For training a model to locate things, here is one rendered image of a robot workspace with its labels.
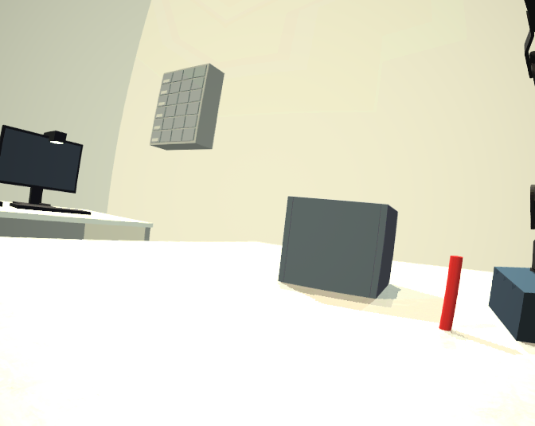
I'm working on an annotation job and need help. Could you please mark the red peg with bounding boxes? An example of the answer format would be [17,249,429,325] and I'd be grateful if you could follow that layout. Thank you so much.
[439,256,463,331]

